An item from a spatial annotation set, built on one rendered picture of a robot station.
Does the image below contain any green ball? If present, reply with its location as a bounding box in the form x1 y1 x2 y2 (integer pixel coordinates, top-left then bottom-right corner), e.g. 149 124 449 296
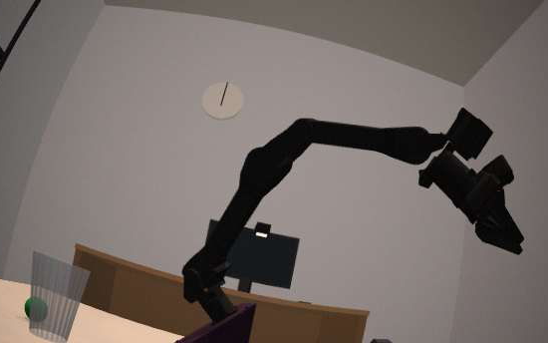
24 298 30 318

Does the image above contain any clear ribbed plastic cup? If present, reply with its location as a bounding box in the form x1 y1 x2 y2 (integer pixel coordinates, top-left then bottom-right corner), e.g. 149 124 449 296
29 250 91 343

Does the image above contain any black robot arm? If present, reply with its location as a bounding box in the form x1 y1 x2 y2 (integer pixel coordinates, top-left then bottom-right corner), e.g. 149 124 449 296
181 108 493 326

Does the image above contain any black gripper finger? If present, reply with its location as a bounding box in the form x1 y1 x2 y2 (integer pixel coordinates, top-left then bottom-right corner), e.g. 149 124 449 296
476 188 524 244
483 231 523 255

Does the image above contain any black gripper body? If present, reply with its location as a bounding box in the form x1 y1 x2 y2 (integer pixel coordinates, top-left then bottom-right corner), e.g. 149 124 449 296
447 169 502 242

